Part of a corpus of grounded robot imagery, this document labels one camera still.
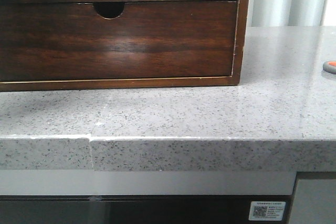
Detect orange grey handled scissors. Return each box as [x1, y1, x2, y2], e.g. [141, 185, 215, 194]
[322, 61, 336, 74]

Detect dark wooden drawer cabinet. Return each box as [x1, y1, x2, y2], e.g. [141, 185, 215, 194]
[1, 0, 249, 92]

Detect white QR code sticker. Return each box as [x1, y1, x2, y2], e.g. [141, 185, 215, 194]
[248, 201, 286, 221]

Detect grey cabinet door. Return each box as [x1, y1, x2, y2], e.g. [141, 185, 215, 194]
[289, 172, 335, 223]

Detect black glass appliance front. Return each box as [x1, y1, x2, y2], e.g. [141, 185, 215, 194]
[1, 195, 291, 223]

